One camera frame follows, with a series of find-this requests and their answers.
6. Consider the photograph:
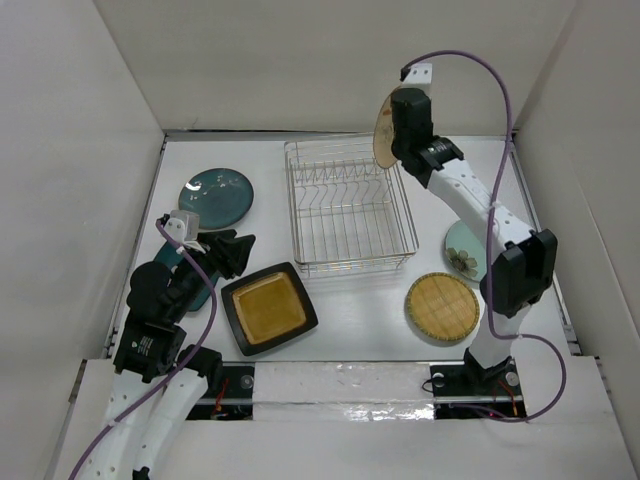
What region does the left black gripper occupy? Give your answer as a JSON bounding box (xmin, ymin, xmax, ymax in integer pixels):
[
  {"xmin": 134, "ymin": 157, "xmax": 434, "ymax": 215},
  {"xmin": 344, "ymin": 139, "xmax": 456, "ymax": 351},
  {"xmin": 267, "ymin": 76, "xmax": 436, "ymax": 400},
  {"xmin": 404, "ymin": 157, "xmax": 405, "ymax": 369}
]
[{"xmin": 169, "ymin": 227, "xmax": 254, "ymax": 319}]

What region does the beige floral round plate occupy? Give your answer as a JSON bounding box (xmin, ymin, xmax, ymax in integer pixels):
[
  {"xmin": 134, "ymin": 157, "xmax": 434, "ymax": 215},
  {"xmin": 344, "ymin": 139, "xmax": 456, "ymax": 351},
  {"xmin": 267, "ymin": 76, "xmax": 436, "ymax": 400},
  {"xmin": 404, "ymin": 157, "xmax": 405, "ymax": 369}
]
[{"xmin": 373, "ymin": 95, "xmax": 397, "ymax": 169}]

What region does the light green flower plate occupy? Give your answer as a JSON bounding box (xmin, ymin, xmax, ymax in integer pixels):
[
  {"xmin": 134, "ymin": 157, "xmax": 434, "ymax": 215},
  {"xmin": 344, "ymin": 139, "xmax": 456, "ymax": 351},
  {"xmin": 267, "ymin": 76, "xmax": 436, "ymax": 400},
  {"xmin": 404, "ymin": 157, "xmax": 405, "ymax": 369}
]
[{"xmin": 444, "ymin": 220, "xmax": 487, "ymax": 283}]

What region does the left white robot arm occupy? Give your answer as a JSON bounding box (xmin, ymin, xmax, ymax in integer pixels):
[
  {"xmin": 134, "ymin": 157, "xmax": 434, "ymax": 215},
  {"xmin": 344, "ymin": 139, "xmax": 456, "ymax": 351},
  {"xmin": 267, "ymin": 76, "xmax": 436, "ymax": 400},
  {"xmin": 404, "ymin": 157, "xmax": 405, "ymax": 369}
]
[{"xmin": 69, "ymin": 230, "xmax": 256, "ymax": 479}]

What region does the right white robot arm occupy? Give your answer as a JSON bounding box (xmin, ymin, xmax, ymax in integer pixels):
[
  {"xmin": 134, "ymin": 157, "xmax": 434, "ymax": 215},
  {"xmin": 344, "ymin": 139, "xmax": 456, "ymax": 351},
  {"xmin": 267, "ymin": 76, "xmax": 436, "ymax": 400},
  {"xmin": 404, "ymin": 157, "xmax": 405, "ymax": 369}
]
[{"xmin": 390, "ymin": 87, "xmax": 558, "ymax": 393}]

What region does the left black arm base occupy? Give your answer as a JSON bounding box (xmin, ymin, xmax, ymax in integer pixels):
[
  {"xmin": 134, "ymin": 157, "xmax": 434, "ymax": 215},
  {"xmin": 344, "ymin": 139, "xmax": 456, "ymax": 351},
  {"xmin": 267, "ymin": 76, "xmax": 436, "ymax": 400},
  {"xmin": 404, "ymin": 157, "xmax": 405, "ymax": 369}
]
[{"xmin": 187, "ymin": 362, "xmax": 255, "ymax": 421}]

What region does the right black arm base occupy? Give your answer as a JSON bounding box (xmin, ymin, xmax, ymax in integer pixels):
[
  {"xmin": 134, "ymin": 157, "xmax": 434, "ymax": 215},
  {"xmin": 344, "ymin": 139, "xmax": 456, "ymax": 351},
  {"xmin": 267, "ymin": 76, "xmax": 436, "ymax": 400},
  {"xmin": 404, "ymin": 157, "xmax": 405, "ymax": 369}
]
[{"xmin": 421, "ymin": 362, "xmax": 527, "ymax": 420}]

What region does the dark teal round plate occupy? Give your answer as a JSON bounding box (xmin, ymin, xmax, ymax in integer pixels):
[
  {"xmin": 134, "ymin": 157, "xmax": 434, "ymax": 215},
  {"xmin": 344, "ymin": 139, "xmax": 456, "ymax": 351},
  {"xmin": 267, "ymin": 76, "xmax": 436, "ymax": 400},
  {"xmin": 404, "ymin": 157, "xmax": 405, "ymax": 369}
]
[{"xmin": 178, "ymin": 168, "xmax": 254, "ymax": 230}]

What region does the dark teal oval plate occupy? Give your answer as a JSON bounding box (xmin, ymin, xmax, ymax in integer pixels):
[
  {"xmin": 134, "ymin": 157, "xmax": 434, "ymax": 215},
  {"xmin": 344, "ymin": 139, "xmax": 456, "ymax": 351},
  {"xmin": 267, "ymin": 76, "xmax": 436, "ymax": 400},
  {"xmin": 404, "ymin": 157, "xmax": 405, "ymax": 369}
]
[{"xmin": 154, "ymin": 242, "xmax": 219, "ymax": 312}]

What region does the black square amber plate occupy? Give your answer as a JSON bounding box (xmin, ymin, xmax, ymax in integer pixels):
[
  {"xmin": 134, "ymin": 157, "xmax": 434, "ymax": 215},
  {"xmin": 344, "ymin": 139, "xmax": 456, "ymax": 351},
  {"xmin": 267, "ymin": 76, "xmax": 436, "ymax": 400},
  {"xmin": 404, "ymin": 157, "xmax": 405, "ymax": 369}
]
[{"xmin": 221, "ymin": 262, "xmax": 318, "ymax": 357}]

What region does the woven bamboo round plate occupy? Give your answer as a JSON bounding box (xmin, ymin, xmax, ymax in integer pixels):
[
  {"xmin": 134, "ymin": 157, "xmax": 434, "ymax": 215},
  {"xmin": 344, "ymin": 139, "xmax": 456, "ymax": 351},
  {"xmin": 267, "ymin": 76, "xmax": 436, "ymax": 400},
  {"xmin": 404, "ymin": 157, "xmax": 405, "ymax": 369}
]
[{"xmin": 405, "ymin": 273, "xmax": 481, "ymax": 343}]

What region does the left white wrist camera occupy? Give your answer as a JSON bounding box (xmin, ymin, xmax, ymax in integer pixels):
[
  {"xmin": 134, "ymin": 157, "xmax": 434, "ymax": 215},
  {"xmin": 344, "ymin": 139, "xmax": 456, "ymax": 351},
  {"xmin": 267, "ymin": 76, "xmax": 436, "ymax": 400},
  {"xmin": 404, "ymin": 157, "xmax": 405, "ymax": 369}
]
[{"xmin": 161, "ymin": 210, "xmax": 204, "ymax": 252}]

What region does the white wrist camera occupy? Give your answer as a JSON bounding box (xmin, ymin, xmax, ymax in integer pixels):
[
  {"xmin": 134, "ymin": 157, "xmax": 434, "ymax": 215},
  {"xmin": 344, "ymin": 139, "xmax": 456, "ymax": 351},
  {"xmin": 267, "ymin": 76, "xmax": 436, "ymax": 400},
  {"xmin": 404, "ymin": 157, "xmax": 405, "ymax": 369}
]
[
  {"xmin": 400, "ymin": 61, "xmax": 433, "ymax": 96},
  {"xmin": 161, "ymin": 210, "xmax": 204, "ymax": 252}
]

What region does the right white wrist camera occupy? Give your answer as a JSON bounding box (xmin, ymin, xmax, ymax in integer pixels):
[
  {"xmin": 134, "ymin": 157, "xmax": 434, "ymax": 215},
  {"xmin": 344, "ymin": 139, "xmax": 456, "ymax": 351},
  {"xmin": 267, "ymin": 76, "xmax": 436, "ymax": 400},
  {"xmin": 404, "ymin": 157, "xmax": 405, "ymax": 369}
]
[{"xmin": 400, "ymin": 61, "xmax": 433, "ymax": 96}]

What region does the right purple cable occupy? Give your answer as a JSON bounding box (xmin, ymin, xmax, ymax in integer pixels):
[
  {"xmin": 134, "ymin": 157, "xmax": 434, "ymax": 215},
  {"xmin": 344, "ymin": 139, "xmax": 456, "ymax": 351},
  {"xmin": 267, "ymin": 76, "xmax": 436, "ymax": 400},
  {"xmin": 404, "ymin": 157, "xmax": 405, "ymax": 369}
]
[{"xmin": 402, "ymin": 49, "xmax": 569, "ymax": 424}]

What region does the purple cable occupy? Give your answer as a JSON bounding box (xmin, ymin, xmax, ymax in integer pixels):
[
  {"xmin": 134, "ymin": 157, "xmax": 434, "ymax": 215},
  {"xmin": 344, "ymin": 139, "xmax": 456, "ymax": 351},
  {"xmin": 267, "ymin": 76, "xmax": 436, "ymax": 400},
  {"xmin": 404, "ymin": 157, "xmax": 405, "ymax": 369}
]
[
  {"xmin": 402, "ymin": 49, "xmax": 569, "ymax": 424},
  {"xmin": 67, "ymin": 217, "xmax": 222, "ymax": 480}
]

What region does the silver wire dish rack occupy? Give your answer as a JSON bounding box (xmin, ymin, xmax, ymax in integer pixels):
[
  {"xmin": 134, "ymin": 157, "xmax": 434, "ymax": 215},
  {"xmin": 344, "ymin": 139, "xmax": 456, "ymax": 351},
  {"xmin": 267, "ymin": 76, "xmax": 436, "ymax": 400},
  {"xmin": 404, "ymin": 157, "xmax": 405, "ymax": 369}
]
[{"xmin": 284, "ymin": 134, "xmax": 419, "ymax": 278}]

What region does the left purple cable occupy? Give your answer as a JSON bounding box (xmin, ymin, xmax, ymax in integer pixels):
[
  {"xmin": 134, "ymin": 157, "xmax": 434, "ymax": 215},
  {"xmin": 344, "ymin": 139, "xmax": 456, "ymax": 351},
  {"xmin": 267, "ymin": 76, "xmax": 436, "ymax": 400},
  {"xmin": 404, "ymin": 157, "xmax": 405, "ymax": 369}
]
[{"xmin": 67, "ymin": 217, "xmax": 222, "ymax": 480}]

